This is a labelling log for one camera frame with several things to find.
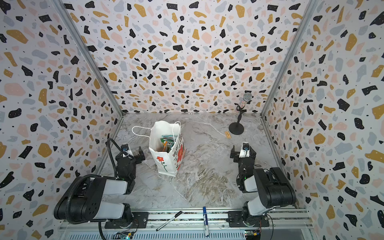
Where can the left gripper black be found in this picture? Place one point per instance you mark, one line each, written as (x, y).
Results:
(132, 156)

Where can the white paper bag red flowers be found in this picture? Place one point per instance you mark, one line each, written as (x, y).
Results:
(168, 163)

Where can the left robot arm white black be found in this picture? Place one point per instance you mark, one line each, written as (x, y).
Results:
(83, 200)

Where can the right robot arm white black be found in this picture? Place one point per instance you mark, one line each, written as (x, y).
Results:
(272, 186)

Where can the small wooden block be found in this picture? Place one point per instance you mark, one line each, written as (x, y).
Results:
(228, 135)

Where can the microphone on black stand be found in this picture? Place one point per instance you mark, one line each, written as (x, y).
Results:
(237, 128)

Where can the left circuit board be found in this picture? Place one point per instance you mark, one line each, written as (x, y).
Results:
(126, 235)

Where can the circuit board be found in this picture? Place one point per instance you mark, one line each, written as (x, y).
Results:
(126, 235)
(253, 235)

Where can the blue white marker pen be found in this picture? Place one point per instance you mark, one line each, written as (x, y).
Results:
(206, 226)

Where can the right circuit board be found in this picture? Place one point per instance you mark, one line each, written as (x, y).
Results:
(253, 235)

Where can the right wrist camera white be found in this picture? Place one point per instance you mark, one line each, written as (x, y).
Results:
(245, 151)

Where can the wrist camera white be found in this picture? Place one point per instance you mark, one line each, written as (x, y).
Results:
(126, 150)
(245, 151)

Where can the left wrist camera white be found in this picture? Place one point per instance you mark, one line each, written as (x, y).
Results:
(126, 150)

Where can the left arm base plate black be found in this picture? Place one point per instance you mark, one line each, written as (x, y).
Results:
(135, 220)

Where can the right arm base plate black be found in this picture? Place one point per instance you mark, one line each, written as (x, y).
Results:
(239, 219)

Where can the aluminium mounting rail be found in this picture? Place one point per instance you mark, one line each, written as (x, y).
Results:
(285, 224)

